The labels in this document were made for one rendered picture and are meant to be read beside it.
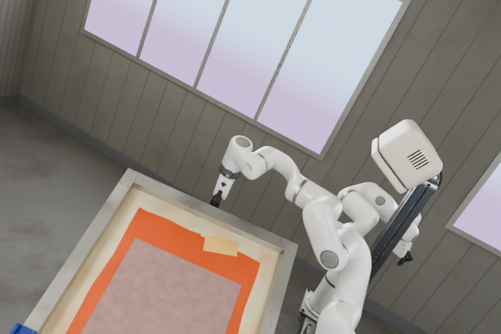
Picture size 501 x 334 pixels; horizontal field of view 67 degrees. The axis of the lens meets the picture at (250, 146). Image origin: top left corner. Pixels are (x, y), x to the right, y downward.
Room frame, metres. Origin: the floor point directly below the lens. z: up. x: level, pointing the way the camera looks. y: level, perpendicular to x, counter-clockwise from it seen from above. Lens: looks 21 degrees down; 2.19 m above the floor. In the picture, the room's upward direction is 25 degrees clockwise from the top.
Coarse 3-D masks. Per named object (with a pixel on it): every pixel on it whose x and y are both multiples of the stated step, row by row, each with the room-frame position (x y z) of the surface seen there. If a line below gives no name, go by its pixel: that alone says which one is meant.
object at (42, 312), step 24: (120, 192) 0.95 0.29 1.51; (168, 192) 1.01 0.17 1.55; (96, 216) 0.87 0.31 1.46; (216, 216) 1.01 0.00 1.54; (96, 240) 0.83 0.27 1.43; (264, 240) 1.01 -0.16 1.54; (288, 240) 1.04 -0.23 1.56; (72, 264) 0.76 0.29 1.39; (288, 264) 0.98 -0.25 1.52; (48, 288) 0.69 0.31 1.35; (48, 312) 0.65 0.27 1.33; (264, 312) 0.86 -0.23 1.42
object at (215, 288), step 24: (192, 264) 0.90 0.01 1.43; (216, 264) 0.92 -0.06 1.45; (240, 264) 0.95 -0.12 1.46; (192, 288) 0.85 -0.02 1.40; (216, 288) 0.87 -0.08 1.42; (240, 288) 0.90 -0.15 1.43; (168, 312) 0.78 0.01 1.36; (192, 312) 0.80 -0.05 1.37; (216, 312) 0.82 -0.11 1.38; (240, 312) 0.84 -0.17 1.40
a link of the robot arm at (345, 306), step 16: (352, 240) 0.94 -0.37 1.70; (352, 256) 0.91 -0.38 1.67; (368, 256) 0.95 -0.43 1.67; (352, 272) 0.91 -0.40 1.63; (368, 272) 0.92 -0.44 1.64; (336, 288) 0.92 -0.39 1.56; (352, 288) 0.89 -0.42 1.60; (336, 304) 0.86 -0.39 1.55; (352, 304) 0.88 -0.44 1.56; (320, 320) 0.84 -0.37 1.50; (336, 320) 0.82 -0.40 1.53; (352, 320) 0.83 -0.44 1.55
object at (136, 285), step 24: (144, 216) 0.95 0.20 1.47; (144, 240) 0.90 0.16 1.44; (168, 240) 0.93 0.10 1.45; (192, 240) 0.95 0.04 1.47; (120, 264) 0.82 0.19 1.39; (144, 264) 0.85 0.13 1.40; (168, 264) 0.87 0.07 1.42; (96, 288) 0.76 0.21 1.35; (120, 288) 0.78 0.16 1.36; (144, 288) 0.80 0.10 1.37; (168, 288) 0.82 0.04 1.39; (96, 312) 0.71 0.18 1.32; (120, 312) 0.73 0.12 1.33; (144, 312) 0.75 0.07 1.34
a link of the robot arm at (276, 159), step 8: (256, 152) 1.11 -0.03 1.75; (264, 152) 1.12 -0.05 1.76; (272, 152) 1.14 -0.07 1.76; (280, 152) 1.15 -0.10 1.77; (272, 160) 1.12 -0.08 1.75; (280, 160) 1.14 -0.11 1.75; (288, 160) 1.12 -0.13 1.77; (280, 168) 1.14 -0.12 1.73; (288, 168) 1.11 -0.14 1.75; (296, 168) 1.08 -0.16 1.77; (288, 176) 1.10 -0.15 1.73; (296, 176) 1.04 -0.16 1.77; (288, 184) 1.02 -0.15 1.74; (296, 184) 1.01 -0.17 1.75; (288, 192) 1.01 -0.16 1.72; (296, 192) 1.00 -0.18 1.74; (288, 200) 1.03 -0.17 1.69
